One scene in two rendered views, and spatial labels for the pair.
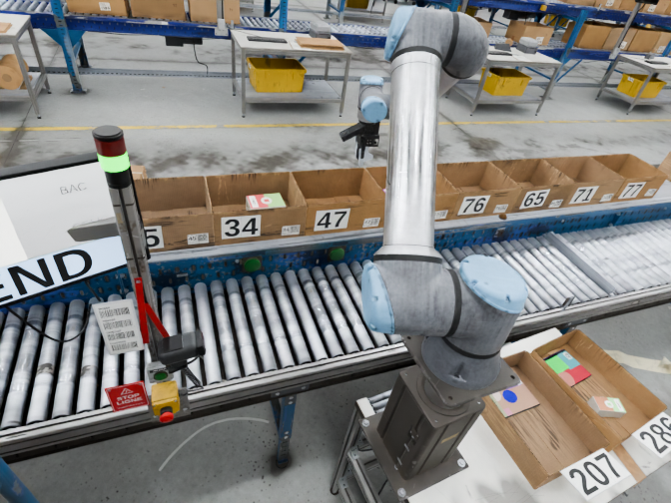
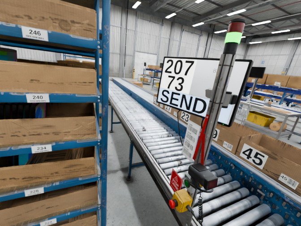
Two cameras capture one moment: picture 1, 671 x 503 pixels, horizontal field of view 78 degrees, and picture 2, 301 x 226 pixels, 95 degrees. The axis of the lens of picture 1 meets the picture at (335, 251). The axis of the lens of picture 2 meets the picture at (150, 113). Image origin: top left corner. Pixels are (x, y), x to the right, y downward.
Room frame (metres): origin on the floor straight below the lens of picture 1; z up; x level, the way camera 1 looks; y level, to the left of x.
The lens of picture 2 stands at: (0.40, -0.12, 1.47)
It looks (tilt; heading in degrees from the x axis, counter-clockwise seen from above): 18 degrees down; 90
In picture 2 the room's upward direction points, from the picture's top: 7 degrees clockwise
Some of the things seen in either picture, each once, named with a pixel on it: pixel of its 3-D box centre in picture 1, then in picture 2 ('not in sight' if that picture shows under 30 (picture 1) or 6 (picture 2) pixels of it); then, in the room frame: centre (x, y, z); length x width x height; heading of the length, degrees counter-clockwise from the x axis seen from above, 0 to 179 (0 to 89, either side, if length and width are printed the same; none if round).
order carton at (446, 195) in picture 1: (407, 194); not in sight; (1.85, -0.31, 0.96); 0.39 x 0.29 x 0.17; 116
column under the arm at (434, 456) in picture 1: (425, 418); not in sight; (0.66, -0.35, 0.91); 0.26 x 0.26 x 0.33; 31
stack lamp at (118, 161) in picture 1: (112, 151); (234, 33); (0.67, 0.45, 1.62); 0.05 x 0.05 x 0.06
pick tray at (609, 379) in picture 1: (590, 384); not in sight; (0.98, -1.03, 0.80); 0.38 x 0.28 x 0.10; 34
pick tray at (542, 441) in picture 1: (529, 412); not in sight; (0.82, -0.75, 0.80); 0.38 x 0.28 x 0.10; 30
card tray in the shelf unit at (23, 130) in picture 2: not in sight; (49, 116); (-0.08, 0.49, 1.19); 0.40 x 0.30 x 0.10; 26
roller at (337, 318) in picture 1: (333, 307); not in sight; (1.21, -0.03, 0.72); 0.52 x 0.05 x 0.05; 26
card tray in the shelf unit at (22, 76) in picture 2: not in sight; (46, 74); (-0.07, 0.49, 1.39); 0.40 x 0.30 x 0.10; 25
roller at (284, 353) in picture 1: (273, 318); not in sight; (1.09, 0.20, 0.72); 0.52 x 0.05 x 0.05; 26
